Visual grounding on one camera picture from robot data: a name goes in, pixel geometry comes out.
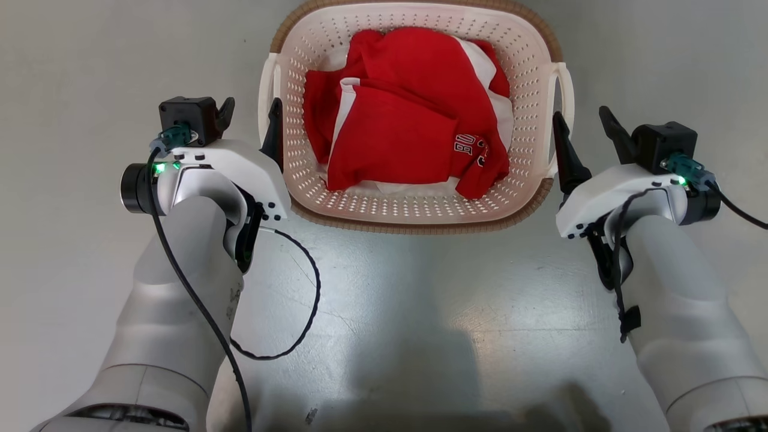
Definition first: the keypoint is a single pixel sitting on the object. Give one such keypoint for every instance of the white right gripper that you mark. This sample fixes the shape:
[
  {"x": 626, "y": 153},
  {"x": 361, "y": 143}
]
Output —
[{"x": 612, "y": 189}]

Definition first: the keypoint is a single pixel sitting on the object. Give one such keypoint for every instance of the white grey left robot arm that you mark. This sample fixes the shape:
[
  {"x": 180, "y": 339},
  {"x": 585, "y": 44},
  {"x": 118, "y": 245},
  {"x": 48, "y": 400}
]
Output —
[{"x": 174, "y": 312}]

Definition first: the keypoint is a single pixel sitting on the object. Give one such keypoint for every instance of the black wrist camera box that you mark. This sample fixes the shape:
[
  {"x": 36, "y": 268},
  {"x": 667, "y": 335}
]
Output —
[
  {"x": 663, "y": 144},
  {"x": 192, "y": 117}
]

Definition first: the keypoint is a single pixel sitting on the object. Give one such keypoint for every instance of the red and white jersey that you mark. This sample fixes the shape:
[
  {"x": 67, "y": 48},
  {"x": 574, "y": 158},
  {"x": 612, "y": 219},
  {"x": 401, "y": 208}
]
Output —
[{"x": 408, "y": 120}]

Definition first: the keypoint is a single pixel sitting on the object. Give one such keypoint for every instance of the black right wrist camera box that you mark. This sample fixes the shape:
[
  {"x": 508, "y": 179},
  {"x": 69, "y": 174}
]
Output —
[{"x": 663, "y": 144}]

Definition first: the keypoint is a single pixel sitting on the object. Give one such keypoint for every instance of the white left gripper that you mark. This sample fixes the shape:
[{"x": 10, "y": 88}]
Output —
[{"x": 240, "y": 159}]

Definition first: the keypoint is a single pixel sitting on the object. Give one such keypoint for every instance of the beige perforated plastic laundry basket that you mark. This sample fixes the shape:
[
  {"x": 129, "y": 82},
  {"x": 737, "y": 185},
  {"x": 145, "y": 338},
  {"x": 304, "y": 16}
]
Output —
[{"x": 420, "y": 207}]

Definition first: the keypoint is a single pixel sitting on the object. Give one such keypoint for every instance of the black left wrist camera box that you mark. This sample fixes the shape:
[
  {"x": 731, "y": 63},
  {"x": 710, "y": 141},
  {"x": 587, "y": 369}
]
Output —
[{"x": 192, "y": 117}]

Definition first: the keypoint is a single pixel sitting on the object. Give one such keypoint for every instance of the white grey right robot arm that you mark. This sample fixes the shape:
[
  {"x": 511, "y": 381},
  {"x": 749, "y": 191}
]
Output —
[{"x": 678, "y": 300}]

